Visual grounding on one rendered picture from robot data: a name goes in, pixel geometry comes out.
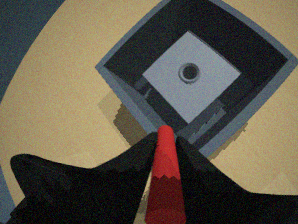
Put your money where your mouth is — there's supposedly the red peg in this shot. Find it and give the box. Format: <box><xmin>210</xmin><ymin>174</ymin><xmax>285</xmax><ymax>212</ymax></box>
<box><xmin>145</xmin><ymin>125</ymin><xmax>186</xmax><ymax>224</ymax></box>

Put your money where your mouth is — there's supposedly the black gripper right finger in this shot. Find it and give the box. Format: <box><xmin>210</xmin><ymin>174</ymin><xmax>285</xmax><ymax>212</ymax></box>
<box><xmin>176</xmin><ymin>136</ymin><xmax>298</xmax><ymax>224</ymax></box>

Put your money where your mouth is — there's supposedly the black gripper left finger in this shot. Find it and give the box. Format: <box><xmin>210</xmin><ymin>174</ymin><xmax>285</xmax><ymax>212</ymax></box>
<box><xmin>9</xmin><ymin>132</ymin><xmax>157</xmax><ymax>224</ymax></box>

